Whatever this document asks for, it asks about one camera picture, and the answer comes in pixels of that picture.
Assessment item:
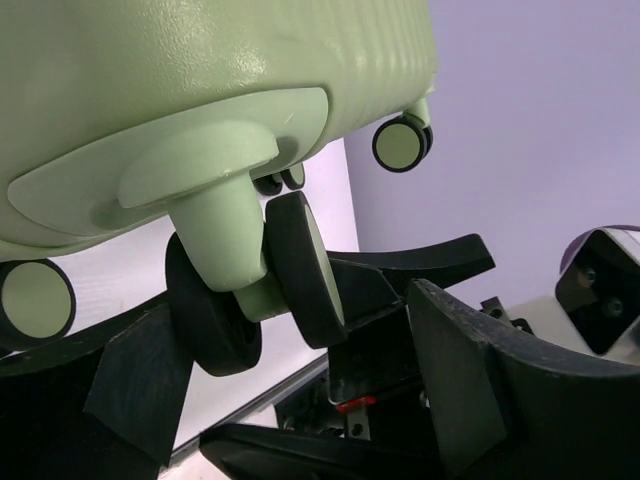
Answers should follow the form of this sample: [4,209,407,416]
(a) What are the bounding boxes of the green suitcase wheel lid lower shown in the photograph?
[372,114,434,173]

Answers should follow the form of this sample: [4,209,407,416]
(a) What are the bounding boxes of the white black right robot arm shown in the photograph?
[199,234,494,479]

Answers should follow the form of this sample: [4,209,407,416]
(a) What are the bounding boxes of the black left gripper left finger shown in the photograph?
[1,294,193,479]

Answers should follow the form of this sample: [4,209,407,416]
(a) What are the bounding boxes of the green suitcase wheel front left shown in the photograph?
[165,191,347,377]

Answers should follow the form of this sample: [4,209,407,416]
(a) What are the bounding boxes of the aluminium table edge rail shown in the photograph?
[165,354,328,469]

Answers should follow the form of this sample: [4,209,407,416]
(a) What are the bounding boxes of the green suitcase blue lining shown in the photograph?
[1,1,437,292]

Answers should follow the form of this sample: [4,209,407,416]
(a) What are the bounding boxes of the green suitcase wheel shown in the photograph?
[253,163,306,197]
[165,191,347,377]

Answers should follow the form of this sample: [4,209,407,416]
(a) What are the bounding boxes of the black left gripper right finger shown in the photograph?
[407,279,639,479]

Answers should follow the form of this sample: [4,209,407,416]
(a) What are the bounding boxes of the green suitcase wheel front right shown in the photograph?
[253,163,306,197]

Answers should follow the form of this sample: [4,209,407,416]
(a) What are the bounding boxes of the green suitcase wheel lid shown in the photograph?
[1,259,76,352]
[372,114,434,173]

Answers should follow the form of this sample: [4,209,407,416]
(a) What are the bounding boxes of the green suitcase wheel lid upper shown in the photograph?
[1,259,76,352]

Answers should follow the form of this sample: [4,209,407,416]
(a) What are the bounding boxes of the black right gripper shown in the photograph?
[275,234,495,440]

